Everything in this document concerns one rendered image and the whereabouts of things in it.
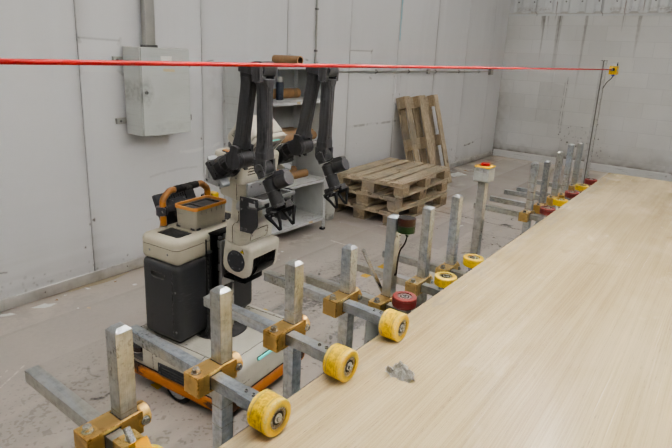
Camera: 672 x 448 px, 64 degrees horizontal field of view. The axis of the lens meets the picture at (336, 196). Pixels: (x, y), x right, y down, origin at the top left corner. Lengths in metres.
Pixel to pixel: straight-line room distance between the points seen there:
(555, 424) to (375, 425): 0.40
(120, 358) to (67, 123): 2.94
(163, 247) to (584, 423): 1.88
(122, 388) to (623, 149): 8.98
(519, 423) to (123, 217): 3.42
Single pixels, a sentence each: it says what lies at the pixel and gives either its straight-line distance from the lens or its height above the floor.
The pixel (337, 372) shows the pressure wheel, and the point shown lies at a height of 0.94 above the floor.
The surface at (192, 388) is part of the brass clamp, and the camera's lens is 1.30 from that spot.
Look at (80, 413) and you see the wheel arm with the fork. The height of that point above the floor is 0.96.
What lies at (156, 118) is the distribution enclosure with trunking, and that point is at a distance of 3.99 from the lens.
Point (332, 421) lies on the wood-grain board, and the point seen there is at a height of 0.90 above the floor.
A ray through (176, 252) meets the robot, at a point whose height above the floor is 0.76.
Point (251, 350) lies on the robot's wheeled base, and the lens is 2.70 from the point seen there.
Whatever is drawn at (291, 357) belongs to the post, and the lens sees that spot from 1.52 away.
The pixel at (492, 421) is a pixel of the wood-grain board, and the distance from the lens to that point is 1.33.
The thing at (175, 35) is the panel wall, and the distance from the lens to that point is 4.36.
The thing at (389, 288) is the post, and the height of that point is 0.90.
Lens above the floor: 1.67
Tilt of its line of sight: 15 degrees down
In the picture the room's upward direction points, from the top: 3 degrees clockwise
